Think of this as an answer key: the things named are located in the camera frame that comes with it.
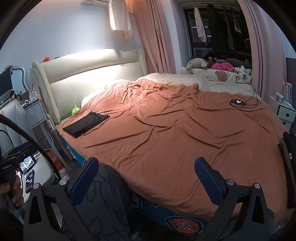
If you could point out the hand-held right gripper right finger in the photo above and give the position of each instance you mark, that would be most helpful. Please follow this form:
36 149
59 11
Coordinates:
208 183

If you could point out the orange blanket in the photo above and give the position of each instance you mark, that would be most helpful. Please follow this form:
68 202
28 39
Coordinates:
173 139

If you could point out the cream bear print pillow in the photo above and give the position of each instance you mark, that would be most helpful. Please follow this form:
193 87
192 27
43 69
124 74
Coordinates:
220 75

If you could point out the teal printed bedsheet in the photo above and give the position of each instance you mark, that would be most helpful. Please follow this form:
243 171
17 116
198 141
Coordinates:
157 220

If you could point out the pink plush toy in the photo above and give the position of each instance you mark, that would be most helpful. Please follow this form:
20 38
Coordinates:
223 66

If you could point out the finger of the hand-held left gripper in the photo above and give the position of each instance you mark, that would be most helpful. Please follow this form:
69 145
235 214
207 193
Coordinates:
24 148

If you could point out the cream plush toy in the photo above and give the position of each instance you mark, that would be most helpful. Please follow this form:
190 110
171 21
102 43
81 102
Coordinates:
196 63

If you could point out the small orange toy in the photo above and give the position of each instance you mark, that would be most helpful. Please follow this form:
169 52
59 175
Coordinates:
45 59

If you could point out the orange box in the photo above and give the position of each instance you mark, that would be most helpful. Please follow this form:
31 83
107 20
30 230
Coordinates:
55 160

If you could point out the black smartphone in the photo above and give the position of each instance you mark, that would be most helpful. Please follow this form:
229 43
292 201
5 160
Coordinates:
29 182

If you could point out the brown bear plush toy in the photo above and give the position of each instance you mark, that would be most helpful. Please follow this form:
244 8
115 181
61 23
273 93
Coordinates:
210 61

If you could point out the black white spotted cloth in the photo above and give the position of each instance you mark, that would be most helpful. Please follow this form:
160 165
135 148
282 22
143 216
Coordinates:
241 70

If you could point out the grey plush toy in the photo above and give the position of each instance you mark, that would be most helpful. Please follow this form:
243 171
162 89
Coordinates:
238 61

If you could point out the white hanging shirt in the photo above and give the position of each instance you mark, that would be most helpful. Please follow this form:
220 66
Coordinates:
119 18

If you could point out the lit screen device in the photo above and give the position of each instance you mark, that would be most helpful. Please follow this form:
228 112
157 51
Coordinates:
27 164

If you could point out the person's leg grey printed pants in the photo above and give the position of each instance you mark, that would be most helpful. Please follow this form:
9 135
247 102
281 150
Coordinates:
108 197

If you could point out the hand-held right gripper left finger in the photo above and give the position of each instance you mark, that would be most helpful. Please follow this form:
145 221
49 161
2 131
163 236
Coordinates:
84 183

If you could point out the grey nightstand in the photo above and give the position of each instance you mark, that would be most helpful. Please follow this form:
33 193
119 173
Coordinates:
37 115

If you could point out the cream leather chair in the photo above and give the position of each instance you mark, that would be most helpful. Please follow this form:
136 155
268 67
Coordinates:
13 120

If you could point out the pink curtain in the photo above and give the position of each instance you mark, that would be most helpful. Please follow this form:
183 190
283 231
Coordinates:
266 46
157 34

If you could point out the person's left hand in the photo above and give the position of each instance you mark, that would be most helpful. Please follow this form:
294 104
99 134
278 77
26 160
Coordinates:
19 197

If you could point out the white nightstand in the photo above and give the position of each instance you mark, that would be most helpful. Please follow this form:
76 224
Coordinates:
285 113

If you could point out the black sleeveless shirt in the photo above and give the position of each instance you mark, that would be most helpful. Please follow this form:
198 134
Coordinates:
85 124

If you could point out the dark hanging coat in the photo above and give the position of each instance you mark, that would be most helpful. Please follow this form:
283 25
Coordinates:
216 27

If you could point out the cream padded bed headboard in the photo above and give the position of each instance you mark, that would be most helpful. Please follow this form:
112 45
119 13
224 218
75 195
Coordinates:
92 76

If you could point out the white power strip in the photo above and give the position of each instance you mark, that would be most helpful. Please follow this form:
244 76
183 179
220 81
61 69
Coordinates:
51 126

